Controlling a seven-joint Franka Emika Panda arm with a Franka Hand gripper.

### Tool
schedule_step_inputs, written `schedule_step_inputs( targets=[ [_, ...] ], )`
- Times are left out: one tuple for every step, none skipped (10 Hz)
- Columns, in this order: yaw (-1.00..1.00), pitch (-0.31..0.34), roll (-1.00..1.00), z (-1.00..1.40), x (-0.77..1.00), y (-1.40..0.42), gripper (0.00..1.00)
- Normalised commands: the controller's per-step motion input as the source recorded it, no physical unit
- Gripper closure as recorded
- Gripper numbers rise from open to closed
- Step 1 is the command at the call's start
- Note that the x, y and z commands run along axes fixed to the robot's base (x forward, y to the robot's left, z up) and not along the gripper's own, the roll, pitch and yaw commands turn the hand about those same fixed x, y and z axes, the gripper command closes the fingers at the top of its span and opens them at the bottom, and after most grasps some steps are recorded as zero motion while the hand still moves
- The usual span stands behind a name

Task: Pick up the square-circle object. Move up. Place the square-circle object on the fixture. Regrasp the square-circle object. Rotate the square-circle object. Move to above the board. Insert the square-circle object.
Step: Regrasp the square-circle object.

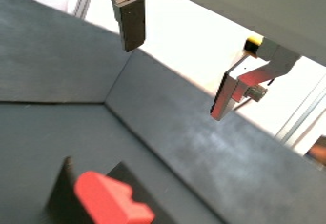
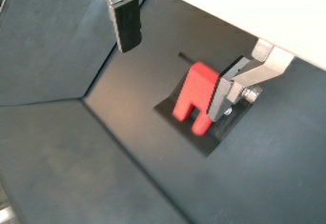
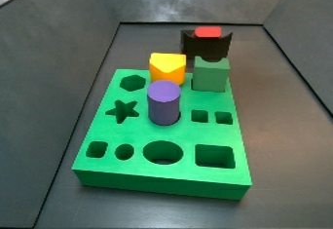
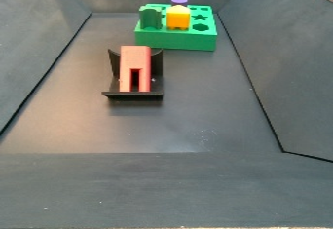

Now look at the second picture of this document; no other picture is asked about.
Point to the red two-pronged block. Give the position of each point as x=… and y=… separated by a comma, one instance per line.
x=194, y=96

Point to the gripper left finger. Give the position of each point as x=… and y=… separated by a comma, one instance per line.
x=125, y=15

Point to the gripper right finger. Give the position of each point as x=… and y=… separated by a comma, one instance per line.
x=241, y=78

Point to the black curved holder fixture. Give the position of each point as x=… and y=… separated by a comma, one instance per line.
x=218, y=130

